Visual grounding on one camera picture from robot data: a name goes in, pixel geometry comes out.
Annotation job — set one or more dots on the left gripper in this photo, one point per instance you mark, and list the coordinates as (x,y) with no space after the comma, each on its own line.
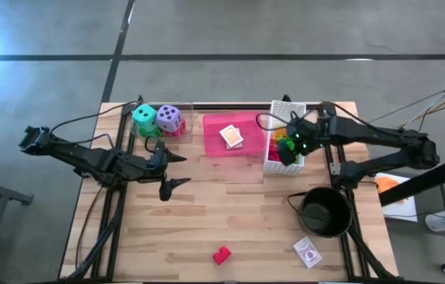
(147,169)

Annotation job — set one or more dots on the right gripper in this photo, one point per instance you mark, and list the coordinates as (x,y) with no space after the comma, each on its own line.
(305,132)

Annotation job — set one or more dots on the green stepped toy block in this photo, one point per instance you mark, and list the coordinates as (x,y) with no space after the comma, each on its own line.
(281,139)

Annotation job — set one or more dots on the orange toy block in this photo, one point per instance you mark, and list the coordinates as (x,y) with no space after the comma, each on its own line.
(279,131)

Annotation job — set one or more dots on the red foam die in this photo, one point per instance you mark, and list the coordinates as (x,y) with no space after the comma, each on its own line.
(182,130)

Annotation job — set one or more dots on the purple foam die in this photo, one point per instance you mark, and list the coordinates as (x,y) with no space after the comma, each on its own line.
(168,117)

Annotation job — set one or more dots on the teal foam die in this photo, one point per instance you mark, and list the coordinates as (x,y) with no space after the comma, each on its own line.
(145,115)

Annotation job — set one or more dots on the red stepped toy block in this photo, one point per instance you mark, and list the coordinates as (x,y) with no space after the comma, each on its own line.
(221,255)

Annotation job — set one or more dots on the maroon playing card box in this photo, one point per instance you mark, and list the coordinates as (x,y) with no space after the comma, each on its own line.
(307,252)

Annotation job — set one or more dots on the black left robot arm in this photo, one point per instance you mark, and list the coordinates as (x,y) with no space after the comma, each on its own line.
(80,155)

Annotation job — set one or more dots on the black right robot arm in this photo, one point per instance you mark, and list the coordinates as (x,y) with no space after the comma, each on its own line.
(384,136)

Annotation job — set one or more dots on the white perforated basket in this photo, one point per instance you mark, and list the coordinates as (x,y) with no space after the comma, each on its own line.
(285,105)

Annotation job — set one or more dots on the pink plastic bin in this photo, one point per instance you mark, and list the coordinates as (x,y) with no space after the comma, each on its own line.
(214,146)

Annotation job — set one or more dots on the black bucket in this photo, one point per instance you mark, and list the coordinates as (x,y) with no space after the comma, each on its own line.
(325,213)

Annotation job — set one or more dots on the orange object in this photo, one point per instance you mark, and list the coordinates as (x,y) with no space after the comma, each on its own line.
(388,184)

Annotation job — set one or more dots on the white paper sheet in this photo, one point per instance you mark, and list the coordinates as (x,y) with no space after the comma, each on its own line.
(404,209)

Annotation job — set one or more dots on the black diagonal stand bar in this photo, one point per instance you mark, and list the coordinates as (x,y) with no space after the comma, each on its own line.
(423,181)

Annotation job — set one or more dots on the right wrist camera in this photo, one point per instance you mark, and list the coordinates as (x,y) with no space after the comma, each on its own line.
(286,154)

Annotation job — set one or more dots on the black aluminium table frame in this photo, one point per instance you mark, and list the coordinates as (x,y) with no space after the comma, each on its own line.
(328,107)

